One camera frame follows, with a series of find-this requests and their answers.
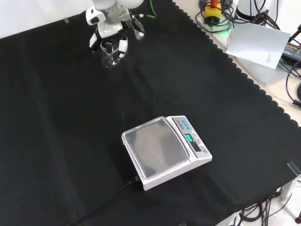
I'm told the black power adapter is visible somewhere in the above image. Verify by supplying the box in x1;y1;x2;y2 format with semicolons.
281;43;301;62

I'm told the clear glass beaker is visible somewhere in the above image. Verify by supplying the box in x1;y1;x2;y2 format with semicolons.
100;38;125;68

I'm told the green cable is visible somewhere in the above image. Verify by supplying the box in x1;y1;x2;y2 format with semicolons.
134;0;158;20

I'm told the yellow stop button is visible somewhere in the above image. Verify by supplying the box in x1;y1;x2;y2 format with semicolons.
203;0;222;25

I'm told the white cylindrical base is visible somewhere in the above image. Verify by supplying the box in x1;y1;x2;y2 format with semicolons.
235;0;268;21

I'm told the black cloth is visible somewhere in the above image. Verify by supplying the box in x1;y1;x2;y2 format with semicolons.
0;0;301;226

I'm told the white electronic balance steel pan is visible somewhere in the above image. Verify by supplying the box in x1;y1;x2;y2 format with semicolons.
121;115;213;192

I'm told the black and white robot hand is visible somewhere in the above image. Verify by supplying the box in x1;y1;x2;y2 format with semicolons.
85;6;145;59

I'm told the metal clamp bracket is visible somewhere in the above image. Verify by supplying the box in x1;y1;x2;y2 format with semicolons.
280;161;301;201

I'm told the black balance power cable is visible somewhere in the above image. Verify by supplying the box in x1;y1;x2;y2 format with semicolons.
70;175;139;226

